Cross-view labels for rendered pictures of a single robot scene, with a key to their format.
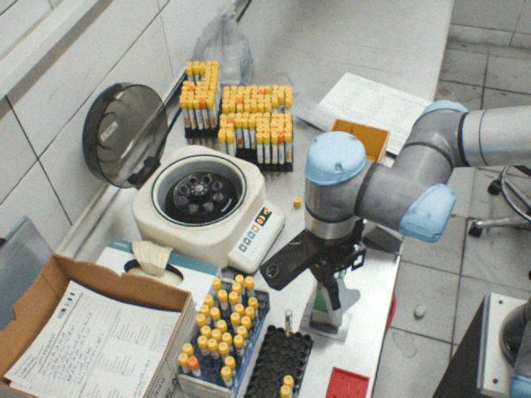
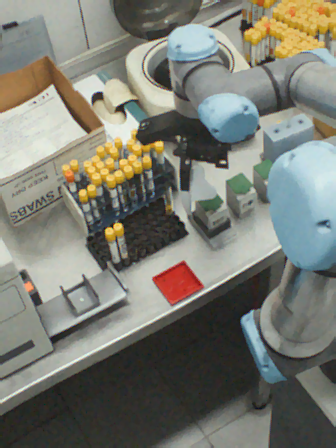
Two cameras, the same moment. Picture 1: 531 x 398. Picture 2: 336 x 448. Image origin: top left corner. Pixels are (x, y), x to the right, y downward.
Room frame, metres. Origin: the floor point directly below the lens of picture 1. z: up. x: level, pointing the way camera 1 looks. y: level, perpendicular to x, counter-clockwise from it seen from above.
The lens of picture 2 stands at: (-0.18, -0.64, 2.04)
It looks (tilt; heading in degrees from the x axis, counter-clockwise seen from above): 53 degrees down; 44
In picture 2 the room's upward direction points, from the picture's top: 8 degrees counter-clockwise
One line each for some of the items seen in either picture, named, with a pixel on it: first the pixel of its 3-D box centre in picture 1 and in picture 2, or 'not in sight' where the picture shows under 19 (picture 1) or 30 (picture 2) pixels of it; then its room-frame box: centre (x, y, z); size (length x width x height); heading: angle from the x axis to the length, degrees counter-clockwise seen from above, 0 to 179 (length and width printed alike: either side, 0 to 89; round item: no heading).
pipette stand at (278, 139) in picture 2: not in sight; (288, 143); (0.73, -0.13, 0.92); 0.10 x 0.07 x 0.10; 153
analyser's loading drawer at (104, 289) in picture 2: not in sight; (70, 304); (0.20, -0.02, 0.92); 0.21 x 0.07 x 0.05; 159
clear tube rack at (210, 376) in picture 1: (227, 339); (118, 185); (0.46, 0.09, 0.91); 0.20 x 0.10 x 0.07; 159
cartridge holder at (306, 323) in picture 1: (325, 318); (211, 221); (0.50, -0.10, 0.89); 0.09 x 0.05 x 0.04; 69
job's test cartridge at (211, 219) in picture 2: (326, 311); (211, 212); (0.50, -0.10, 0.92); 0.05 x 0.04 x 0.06; 69
